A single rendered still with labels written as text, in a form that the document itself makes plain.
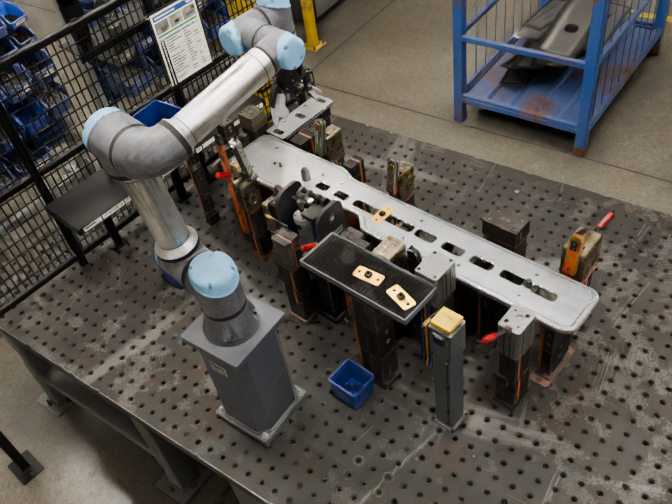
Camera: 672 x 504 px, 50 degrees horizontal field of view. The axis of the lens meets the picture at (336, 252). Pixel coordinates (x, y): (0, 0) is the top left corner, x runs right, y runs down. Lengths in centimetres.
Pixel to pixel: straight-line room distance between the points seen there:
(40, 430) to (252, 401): 156
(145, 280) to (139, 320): 21
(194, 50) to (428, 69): 232
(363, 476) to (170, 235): 86
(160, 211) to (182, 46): 121
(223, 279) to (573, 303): 95
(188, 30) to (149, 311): 106
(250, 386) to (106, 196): 98
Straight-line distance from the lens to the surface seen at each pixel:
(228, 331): 188
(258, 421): 215
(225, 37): 173
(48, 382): 330
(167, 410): 235
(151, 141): 153
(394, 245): 209
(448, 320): 179
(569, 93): 434
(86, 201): 266
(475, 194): 281
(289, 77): 187
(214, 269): 178
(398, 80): 481
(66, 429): 338
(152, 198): 172
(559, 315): 203
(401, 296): 183
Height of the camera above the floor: 256
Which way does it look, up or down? 45 degrees down
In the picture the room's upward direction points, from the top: 11 degrees counter-clockwise
